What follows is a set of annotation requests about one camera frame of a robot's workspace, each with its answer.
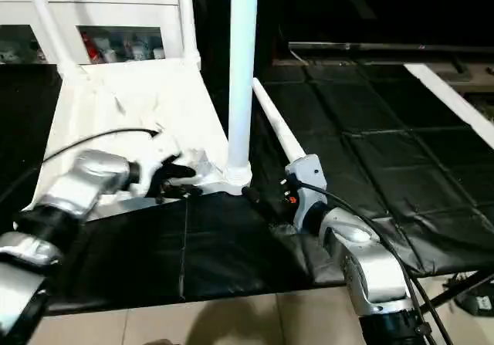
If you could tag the white plastic table top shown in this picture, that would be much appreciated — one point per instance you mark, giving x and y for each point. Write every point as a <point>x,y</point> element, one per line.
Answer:
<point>139,113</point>

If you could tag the white plastic table leg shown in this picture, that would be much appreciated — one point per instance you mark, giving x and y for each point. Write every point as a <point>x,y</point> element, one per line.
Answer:
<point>187,21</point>
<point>50,28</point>
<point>282,129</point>
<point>242,67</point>

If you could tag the black work mat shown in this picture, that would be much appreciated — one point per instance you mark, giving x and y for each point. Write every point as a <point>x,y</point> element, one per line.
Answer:
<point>386,175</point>

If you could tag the red bottle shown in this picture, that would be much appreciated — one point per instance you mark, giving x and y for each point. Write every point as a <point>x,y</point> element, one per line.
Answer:
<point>91,48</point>

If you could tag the white glass-door cabinet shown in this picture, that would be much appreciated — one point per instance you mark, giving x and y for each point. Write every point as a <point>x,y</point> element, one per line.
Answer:
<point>116,9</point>

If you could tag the black metal stand tube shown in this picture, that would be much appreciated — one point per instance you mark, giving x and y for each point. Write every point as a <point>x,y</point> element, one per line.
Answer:
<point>455,291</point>

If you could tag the white edge strip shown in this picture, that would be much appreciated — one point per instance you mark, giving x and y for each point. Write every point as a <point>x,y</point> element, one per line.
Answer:
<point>455,102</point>

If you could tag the black box white label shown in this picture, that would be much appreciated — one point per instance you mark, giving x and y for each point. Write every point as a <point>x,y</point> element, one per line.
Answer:
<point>478,303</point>

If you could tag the black metal rail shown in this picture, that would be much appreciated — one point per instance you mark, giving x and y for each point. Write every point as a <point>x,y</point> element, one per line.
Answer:
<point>386,49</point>

